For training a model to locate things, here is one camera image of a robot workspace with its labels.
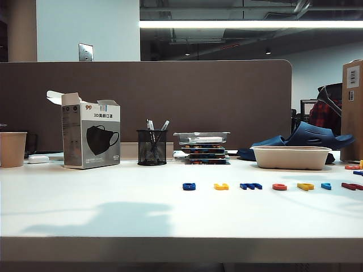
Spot computer monitor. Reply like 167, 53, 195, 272
300, 99, 318, 122

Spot black office chair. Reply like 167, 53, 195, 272
317, 82, 343, 116

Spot brown paper cup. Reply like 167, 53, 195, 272
0, 131, 28, 168

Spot beige pulp tray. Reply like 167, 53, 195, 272
250, 145, 332, 171

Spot red plaid shirt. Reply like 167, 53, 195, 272
308, 98, 343, 136

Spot white earbuds case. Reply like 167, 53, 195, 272
27, 155, 50, 164

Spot magnet letter blister pack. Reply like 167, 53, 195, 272
185, 150, 229, 159
184, 158, 231, 165
180, 144, 227, 151

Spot brown desk divider panel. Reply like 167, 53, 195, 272
0, 59, 293, 152

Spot black mesh pen holder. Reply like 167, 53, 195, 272
136, 129, 168, 166

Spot red letter h magnet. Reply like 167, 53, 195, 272
341, 182, 363, 191

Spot grey face mask box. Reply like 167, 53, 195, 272
47, 90, 121, 169

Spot brown cardboard box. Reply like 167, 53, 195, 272
340, 58, 363, 162

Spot metal wall switch plate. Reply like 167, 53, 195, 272
78, 42, 95, 62

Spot navy blue rubber slipper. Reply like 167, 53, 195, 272
237, 134, 287, 162
285, 121, 356, 150

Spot clear plastic tray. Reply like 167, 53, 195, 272
173, 131, 231, 145

